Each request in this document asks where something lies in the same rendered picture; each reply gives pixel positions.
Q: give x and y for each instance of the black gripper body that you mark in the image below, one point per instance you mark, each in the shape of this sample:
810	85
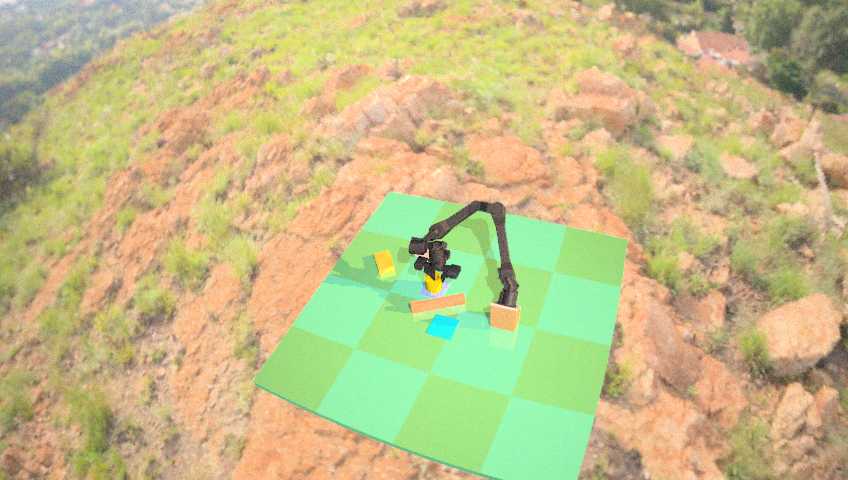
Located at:
452	271

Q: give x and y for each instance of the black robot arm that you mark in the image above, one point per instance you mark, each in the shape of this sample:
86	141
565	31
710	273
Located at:
420	246

